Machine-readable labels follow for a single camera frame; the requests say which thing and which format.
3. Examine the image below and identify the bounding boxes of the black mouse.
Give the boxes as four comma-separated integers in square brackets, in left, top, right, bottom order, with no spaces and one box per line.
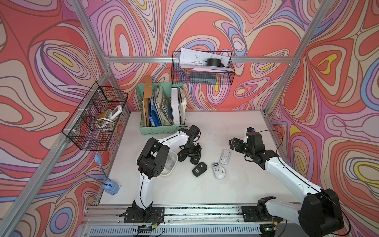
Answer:
[190,156,201,165]
[192,162,208,177]

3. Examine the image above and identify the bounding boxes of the white storage tray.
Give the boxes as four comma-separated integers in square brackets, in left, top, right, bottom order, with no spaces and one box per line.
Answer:
[136,152,177,179]

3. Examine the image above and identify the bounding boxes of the black mouse bottom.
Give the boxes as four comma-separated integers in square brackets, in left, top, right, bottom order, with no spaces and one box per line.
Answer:
[192,162,208,177]

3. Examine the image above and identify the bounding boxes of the white mouse blue sticker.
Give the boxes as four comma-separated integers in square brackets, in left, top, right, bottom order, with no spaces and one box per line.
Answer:
[212,162,226,180]

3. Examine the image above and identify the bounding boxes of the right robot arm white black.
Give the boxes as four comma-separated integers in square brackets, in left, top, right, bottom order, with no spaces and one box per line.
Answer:
[229,127,344,237]

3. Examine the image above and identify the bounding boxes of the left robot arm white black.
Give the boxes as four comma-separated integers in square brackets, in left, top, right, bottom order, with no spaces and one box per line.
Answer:
[132,125,201,216]

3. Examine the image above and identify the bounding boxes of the white book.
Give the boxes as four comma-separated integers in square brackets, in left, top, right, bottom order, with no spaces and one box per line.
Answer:
[171,87,181,125]

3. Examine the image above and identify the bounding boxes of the blue folder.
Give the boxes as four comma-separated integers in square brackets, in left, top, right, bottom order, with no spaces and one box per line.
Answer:
[149,98,161,127]

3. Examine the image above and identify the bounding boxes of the green file organizer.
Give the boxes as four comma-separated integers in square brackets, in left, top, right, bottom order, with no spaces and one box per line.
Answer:
[136,83,186,135]

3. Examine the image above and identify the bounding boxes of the brown envelope folder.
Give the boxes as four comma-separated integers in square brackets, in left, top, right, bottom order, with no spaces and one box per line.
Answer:
[143,75,153,127]

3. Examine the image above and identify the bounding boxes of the white tube in basket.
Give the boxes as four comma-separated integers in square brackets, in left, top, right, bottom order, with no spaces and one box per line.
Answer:
[108,105,122,121]

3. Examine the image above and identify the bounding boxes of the blue plastic connector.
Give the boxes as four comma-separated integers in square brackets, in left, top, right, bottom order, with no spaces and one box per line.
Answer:
[95,154,119,196]

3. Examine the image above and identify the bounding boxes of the white paper sheets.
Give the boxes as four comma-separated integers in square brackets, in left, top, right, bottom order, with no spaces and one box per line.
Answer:
[179,48,234,72]

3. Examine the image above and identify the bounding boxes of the yellow tape roll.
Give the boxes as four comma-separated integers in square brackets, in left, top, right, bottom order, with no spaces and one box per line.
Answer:
[95,109,114,130]

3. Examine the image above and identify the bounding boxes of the green circuit board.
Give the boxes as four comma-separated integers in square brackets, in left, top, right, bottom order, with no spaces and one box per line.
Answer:
[137,225,158,234]

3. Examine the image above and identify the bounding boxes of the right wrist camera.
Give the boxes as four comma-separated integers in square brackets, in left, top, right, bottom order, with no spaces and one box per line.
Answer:
[246,127,255,133]

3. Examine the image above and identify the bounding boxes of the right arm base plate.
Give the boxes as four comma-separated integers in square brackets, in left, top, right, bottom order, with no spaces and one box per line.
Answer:
[240,205,283,223]

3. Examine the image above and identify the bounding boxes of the black wire basket back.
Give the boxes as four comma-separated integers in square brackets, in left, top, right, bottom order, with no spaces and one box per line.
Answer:
[171,49,235,85]

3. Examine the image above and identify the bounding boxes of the black wire basket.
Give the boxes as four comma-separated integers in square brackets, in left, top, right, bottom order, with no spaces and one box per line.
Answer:
[171,49,235,85]
[62,82,128,151]

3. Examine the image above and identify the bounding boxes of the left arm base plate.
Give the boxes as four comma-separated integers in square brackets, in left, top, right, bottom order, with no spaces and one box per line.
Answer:
[120,206,165,223]

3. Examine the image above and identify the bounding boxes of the black wire basket left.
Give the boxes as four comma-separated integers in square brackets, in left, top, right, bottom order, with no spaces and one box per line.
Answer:
[62,82,128,151]

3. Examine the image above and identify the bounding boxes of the aluminium rail base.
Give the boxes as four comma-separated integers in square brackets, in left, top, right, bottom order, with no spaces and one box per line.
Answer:
[75,203,307,237]

